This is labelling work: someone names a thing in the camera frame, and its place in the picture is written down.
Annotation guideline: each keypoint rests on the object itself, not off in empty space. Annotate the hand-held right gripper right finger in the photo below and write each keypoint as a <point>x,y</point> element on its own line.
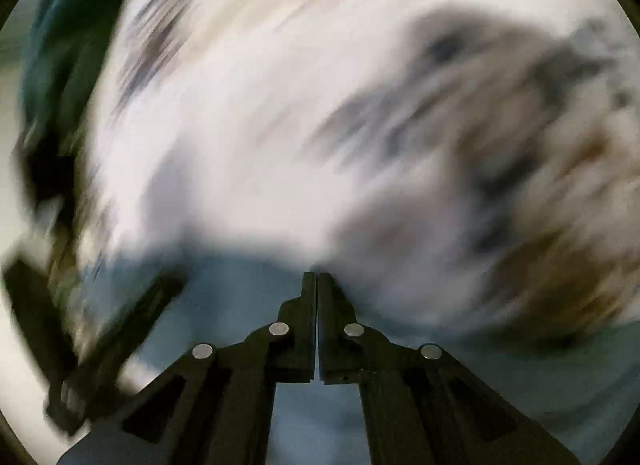
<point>337,345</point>

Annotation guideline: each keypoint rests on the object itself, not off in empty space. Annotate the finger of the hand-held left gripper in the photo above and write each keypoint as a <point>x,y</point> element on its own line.
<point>125,345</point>

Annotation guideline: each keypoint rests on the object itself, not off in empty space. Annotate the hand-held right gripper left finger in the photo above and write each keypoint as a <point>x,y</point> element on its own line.
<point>295,345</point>

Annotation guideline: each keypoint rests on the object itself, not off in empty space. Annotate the blue denim pants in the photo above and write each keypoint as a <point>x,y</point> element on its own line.
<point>240,295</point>

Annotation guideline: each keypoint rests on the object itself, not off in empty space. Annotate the floral bed blanket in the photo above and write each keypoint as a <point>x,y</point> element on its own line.
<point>280,120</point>

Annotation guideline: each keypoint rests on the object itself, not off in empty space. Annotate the dark teal velvet pillow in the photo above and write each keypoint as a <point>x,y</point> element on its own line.
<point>65,45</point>

